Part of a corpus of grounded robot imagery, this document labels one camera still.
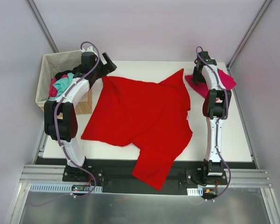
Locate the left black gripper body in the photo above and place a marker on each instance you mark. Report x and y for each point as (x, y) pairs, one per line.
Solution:
(108, 64)

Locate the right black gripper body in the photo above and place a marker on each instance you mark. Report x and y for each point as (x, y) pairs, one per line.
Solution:
(195, 76)

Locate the magenta t shirt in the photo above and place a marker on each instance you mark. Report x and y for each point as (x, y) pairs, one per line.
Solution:
(202, 89)

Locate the wicker basket with cloth liner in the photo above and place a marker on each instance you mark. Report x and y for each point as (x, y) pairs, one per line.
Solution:
(57, 72)

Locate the red t shirt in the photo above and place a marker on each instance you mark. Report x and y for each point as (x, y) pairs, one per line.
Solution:
(151, 116)

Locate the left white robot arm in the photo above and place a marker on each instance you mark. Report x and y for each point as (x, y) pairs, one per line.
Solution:
(60, 121)

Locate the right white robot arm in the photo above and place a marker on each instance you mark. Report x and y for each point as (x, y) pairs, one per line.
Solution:
(215, 110)

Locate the black t shirt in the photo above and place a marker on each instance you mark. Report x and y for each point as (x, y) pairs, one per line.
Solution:
(60, 74)

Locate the teal t shirt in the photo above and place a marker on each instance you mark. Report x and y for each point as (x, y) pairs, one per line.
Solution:
(63, 84)

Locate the pink t shirt in basket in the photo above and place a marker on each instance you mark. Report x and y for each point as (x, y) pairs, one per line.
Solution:
(52, 90)

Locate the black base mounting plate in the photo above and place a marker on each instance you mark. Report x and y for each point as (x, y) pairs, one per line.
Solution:
(115, 176)

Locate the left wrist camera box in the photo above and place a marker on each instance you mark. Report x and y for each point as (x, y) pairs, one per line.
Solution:
(89, 49)

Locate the right white cable duct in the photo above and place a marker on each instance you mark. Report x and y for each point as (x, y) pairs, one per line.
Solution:
(195, 191)

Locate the white cable duct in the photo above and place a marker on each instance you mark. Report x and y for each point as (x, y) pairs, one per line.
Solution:
(195, 191)
(64, 188)

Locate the aluminium frame rail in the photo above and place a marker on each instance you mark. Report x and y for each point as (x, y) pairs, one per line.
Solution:
(42, 173)

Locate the left white cable duct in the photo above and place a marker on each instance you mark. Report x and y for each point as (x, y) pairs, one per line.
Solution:
(64, 188)

